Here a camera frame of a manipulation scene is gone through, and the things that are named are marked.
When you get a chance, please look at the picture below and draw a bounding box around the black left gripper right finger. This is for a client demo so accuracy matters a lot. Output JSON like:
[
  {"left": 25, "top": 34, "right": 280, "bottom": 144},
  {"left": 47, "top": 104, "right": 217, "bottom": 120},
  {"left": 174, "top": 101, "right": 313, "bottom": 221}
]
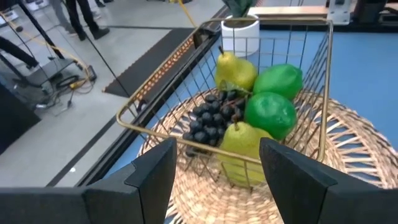
[{"left": 259, "top": 138, "right": 398, "bottom": 224}]

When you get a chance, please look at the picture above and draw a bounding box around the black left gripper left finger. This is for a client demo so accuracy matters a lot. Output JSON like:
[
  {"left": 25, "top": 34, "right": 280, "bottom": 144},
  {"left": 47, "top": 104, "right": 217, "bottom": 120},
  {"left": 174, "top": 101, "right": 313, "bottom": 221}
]
[{"left": 0, "top": 136, "right": 178, "bottom": 224}]

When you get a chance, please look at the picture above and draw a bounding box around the green lime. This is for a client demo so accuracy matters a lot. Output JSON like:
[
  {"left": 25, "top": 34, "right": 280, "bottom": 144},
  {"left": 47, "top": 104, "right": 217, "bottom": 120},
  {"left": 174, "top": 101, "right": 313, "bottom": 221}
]
[
  {"left": 252, "top": 63, "right": 304, "bottom": 101},
  {"left": 244, "top": 91, "right": 298, "bottom": 141}
]

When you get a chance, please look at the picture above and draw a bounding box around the yellow-green pear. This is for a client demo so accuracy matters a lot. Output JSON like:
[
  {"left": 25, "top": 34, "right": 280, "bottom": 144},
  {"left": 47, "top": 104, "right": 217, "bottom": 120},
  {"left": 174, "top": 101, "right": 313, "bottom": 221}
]
[
  {"left": 216, "top": 121, "right": 275, "bottom": 188},
  {"left": 214, "top": 45, "right": 259, "bottom": 93}
]

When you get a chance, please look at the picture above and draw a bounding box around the black grape bunch with leaf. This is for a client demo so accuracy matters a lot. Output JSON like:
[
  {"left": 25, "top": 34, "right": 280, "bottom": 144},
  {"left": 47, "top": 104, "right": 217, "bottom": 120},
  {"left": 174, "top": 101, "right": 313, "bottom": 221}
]
[{"left": 182, "top": 81, "right": 252, "bottom": 157}]

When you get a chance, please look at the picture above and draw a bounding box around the round woven straw mat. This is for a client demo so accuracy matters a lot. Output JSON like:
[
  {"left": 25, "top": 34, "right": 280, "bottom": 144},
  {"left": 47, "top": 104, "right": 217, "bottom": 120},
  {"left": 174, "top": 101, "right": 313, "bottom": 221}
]
[{"left": 137, "top": 88, "right": 398, "bottom": 224}]

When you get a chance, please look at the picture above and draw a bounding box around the black floor stand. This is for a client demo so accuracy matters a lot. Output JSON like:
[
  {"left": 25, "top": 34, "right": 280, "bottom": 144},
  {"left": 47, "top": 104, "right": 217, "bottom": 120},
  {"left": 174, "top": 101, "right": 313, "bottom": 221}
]
[{"left": 12, "top": 0, "right": 98, "bottom": 90}]

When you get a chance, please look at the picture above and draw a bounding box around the black ribbed floor mat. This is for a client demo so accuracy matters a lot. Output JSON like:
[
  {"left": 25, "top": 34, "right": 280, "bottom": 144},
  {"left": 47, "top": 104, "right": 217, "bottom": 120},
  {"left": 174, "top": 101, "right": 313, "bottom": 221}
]
[{"left": 103, "top": 27, "right": 196, "bottom": 98}]

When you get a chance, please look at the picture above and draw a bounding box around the white plant pot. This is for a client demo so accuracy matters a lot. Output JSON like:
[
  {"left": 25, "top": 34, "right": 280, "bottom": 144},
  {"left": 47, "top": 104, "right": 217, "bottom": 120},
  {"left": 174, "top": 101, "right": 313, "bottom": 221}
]
[{"left": 220, "top": 14, "right": 261, "bottom": 58}]

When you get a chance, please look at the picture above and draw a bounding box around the green leafy plant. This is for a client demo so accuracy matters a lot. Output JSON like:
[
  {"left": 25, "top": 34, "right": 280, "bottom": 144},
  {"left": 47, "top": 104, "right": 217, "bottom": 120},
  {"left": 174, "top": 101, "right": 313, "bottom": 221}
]
[{"left": 221, "top": 0, "right": 259, "bottom": 19}]

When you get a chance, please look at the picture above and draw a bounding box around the gold wire basket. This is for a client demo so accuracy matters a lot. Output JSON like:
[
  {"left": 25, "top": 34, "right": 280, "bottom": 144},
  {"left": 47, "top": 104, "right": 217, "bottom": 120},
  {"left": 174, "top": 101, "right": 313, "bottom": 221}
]
[{"left": 116, "top": 16, "right": 335, "bottom": 191}]

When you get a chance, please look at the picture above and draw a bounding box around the yellow floor cable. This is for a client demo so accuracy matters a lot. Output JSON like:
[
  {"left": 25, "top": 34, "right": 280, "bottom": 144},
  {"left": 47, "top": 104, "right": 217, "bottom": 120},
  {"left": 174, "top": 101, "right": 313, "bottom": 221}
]
[{"left": 0, "top": 11, "right": 94, "bottom": 91}]

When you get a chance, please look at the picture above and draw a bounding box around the white metal corner bracket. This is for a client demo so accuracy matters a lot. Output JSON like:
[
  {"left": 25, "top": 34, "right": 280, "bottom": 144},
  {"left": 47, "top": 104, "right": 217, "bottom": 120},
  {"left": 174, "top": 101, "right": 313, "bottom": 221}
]
[{"left": 326, "top": 0, "right": 353, "bottom": 26}]

